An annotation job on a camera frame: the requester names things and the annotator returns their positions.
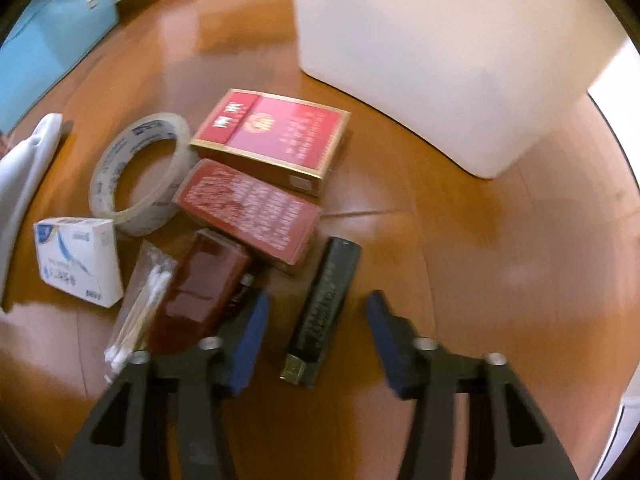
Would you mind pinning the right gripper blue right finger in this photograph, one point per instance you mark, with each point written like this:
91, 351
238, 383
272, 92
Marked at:
509, 436

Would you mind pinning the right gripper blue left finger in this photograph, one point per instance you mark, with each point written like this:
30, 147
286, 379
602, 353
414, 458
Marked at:
124, 436

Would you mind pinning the cotton swabs plastic bag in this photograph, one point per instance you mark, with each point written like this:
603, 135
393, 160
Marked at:
146, 289

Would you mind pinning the dark brown glossy pack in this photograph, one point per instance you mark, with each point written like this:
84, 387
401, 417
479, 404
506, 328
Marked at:
194, 303

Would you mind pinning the white blue medicine box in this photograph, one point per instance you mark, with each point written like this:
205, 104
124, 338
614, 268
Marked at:
79, 257

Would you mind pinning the black tube package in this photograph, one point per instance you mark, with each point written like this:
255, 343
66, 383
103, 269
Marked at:
323, 305

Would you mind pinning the clear packing tape roll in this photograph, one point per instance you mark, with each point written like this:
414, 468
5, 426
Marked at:
138, 174

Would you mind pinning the dark red text box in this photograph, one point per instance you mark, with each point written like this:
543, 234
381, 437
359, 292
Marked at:
277, 224

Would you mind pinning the red Nanjing cigarette pack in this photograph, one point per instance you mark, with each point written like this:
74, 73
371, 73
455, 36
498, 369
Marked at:
284, 141

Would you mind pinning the beige square trash bin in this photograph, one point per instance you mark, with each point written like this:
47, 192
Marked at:
480, 80

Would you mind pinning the grey left slipper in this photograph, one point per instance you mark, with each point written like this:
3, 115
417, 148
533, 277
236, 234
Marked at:
22, 170

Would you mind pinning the teal storage bin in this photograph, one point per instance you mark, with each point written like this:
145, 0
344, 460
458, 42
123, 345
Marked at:
49, 39

